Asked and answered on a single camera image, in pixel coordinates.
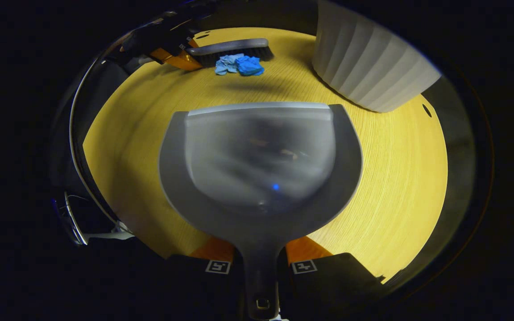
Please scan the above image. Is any grey ribbed garbage bin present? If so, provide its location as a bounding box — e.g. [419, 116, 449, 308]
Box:
[313, 0, 443, 113]

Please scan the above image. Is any small grey broom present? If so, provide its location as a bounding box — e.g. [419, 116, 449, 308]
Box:
[186, 38, 274, 68]

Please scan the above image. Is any dark blue paper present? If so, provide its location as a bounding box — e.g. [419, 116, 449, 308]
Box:
[236, 56, 265, 76]

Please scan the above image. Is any grey dustpan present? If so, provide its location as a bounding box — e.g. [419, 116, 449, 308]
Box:
[159, 102, 364, 321]

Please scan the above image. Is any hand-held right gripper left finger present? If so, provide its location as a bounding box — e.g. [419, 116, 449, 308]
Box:
[150, 236, 245, 321]

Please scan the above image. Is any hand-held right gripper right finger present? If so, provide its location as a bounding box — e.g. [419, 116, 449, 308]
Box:
[284, 236, 385, 321]

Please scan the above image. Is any light blue paper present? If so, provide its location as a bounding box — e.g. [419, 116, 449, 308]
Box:
[215, 53, 244, 75]

